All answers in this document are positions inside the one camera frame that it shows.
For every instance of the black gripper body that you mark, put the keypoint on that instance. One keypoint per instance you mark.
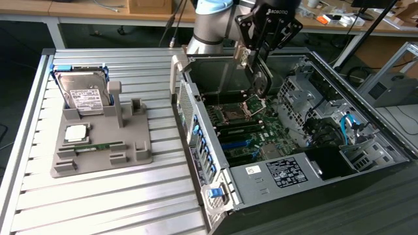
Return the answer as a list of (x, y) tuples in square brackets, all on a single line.
[(277, 7)]

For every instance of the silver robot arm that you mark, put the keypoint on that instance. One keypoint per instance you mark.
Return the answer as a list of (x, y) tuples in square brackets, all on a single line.
[(209, 24)]

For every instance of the white cup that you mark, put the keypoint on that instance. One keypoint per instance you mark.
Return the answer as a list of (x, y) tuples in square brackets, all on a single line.
[(314, 3)]

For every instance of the orange white small box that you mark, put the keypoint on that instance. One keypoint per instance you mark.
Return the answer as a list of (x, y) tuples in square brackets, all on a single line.
[(326, 19)]

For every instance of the black stand pole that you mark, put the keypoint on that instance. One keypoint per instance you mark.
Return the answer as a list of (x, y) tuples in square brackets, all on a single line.
[(368, 34)]

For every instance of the open PC case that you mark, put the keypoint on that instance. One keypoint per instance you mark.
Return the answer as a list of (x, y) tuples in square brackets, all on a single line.
[(297, 95)]

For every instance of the black monitor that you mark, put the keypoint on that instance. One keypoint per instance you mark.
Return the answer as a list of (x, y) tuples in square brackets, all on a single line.
[(372, 3)]

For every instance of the brown cardboard box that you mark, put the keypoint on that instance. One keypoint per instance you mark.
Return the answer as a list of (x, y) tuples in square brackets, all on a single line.
[(149, 6)]

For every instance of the metal socket cover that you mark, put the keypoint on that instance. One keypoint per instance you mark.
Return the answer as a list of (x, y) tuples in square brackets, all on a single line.
[(253, 105)]

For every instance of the CPU socket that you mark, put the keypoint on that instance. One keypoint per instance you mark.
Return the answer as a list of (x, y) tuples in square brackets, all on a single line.
[(233, 113)]

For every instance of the brown cardboard piece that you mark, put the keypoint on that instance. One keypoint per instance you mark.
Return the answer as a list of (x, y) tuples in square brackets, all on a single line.
[(409, 12)]

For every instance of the grey cabinet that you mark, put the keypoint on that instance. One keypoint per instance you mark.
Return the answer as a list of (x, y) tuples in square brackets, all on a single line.
[(392, 93)]

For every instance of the green motherboard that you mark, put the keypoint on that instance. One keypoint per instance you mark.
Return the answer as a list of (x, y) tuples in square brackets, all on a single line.
[(272, 132)]

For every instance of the blue expansion slot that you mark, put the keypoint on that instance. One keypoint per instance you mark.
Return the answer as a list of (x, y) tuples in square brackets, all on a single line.
[(233, 145)]

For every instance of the wooden desk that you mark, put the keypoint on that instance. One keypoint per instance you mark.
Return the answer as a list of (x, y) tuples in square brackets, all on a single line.
[(82, 9)]

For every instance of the silver hard disk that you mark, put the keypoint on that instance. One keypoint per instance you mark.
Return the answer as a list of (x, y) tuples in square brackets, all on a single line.
[(82, 93)]

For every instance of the blue disk carrier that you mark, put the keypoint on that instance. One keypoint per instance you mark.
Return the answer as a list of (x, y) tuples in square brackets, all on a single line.
[(63, 67)]

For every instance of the grey power supply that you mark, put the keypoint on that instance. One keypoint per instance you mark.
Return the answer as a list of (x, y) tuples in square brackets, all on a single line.
[(254, 186)]

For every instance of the green RAM stick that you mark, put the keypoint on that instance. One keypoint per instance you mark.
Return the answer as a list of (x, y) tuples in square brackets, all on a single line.
[(95, 147)]

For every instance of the silver CPU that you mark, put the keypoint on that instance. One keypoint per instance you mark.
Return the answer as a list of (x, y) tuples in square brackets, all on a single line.
[(75, 133)]

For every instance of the blue case latch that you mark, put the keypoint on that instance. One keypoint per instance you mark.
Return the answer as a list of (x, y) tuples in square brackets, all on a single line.
[(215, 193)]

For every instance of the grey parts rack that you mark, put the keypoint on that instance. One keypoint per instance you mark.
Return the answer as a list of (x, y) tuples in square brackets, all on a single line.
[(107, 159)]

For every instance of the beige corner bracket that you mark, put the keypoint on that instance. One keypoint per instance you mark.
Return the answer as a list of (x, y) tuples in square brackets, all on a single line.
[(178, 61)]

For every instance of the aluminium profile frame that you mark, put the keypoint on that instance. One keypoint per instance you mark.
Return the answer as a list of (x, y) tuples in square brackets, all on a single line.
[(405, 52)]

